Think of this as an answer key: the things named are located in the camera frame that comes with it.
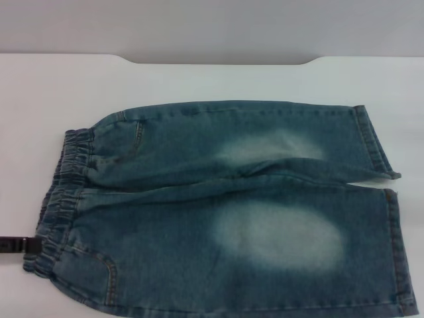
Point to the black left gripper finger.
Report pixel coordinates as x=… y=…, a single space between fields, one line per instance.
x=20 y=245

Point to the blue denim shorts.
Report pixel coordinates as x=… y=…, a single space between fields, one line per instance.
x=232 y=205

